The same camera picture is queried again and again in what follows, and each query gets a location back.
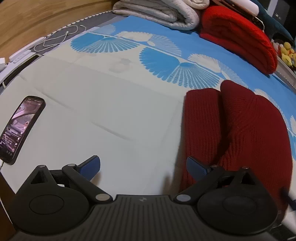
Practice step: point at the black smartphone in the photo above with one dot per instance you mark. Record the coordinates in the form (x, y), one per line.
(19, 126)

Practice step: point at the teal shark plush toy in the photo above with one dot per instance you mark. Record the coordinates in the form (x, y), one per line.
(271, 25)

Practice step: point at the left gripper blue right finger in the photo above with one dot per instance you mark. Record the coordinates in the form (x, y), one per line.
(205, 177)

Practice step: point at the wooden headboard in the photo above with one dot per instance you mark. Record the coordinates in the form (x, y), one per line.
(25, 21)

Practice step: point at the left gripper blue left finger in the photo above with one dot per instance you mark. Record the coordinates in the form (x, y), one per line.
(81, 175)

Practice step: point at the yellow plush toy pile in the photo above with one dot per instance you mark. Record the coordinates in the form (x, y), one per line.
(287, 54)

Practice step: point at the dark red knit sweater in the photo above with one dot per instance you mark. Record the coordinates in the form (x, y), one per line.
(233, 127)

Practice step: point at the folded bright red sweater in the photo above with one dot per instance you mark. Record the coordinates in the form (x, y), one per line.
(238, 35)

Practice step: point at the blue white patterned bedsheet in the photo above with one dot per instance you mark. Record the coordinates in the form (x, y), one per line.
(117, 91)

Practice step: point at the folded white fleece blanket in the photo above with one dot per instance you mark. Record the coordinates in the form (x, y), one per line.
(174, 14)

